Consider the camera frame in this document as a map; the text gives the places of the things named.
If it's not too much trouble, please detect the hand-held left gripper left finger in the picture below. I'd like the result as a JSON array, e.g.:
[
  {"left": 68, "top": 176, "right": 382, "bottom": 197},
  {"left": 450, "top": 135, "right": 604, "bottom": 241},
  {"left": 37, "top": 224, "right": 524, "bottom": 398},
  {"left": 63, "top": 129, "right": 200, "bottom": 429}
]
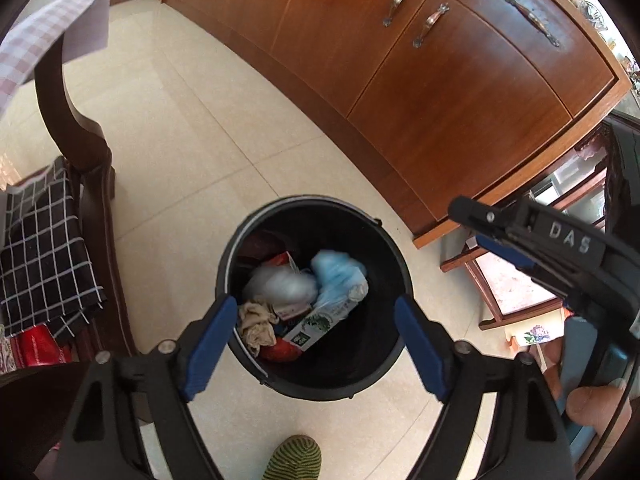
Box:
[{"left": 52, "top": 295, "right": 238, "bottom": 480}]

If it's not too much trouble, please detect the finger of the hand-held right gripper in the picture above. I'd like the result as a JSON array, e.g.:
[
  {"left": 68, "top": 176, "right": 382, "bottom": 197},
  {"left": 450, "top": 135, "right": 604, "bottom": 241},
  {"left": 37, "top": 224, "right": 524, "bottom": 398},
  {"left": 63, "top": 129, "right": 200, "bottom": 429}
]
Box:
[
  {"left": 447, "top": 196, "right": 533, "bottom": 241},
  {"left": 474, "top": 232, "right": 591, "bottom": 311}
]

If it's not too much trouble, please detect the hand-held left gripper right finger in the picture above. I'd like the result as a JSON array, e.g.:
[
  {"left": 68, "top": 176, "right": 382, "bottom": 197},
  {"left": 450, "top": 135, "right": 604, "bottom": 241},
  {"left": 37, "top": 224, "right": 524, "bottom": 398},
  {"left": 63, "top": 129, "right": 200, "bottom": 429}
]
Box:
[{"left": 395, "top": 296, "right": 576, "bottom": 480}]

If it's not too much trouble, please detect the beige paper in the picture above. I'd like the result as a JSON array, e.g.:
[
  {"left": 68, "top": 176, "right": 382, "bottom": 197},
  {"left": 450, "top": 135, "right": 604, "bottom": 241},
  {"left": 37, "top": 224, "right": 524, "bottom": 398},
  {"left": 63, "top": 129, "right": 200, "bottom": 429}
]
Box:
[{"left": 236, "top": 301, "right": 281, "bottom": 358}]

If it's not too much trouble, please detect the green white carton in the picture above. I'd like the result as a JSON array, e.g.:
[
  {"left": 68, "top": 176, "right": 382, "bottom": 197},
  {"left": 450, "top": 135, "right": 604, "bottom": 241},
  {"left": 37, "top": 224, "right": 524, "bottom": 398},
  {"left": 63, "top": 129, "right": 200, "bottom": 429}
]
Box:
[{"left": 277, "top": 285, "right": 368, "bottom": 353}]

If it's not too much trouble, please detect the black trash bin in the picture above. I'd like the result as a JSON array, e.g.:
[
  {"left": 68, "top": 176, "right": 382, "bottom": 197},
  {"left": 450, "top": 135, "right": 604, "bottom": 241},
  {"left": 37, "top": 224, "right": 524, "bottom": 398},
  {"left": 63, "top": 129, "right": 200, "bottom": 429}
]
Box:
[{"left": 215, "top": 196, "right": 416, "bottom": 401}]

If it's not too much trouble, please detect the light blue plastic bag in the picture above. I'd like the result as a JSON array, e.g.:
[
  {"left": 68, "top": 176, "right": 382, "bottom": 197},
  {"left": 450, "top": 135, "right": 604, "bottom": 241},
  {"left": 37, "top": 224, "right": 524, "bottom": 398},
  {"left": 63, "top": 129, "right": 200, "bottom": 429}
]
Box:
[{"left": 310, "top": 250, "right": 370, "bottom": 306}]

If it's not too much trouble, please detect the floral white container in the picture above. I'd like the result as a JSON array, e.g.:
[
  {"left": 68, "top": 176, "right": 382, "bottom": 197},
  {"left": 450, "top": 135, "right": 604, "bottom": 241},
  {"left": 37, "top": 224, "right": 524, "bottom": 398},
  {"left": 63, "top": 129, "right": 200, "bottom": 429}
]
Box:
[{"left": 510, "top": 322, "right": 553, "bottom": 358}]

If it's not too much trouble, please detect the striped green slipper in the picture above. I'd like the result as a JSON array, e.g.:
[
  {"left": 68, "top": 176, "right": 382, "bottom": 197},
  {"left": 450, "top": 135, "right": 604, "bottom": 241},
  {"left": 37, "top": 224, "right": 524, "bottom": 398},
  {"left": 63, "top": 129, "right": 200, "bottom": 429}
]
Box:
[{"left": 261, "top": 435, "right": 323, "bottom": 480}]

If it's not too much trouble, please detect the brown wooden sideboard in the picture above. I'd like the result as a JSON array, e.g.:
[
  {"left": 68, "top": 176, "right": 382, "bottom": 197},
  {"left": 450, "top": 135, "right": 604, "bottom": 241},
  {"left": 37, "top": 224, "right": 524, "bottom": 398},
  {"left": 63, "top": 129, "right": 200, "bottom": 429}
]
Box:
[{"left": 155, "top": 0, "right": 633, "bottom": 251}]

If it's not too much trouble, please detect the red gift bag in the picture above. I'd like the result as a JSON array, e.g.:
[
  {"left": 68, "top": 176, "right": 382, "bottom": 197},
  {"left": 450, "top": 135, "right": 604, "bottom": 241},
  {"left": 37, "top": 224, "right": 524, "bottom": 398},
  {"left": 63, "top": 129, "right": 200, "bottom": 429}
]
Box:
[{"left": 0, "top": 324, "right": 75, "bottom": 376}]

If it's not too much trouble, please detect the black checked cloth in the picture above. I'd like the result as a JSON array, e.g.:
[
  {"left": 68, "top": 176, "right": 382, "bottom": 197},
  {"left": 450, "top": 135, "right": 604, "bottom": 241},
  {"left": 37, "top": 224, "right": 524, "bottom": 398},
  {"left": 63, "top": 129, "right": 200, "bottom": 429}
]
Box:
[{"left": 0, "top": 156, "right": 108, "bottom": 348}]

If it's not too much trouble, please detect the glass vase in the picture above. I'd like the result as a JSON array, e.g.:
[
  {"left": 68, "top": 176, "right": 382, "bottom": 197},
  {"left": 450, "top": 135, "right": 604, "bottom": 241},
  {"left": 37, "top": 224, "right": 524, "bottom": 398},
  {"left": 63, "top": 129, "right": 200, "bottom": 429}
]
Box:
[{"left": 575, "top": 0, "right": 608, "bottom": 33}]

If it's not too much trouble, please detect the dark wooden table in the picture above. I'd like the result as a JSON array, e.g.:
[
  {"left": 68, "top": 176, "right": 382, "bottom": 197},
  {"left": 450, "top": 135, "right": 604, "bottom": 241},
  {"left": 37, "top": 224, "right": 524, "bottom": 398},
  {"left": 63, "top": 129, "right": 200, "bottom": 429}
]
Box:
[{"left": 32, "top": 35, "right": 153, "bottom": 428}]

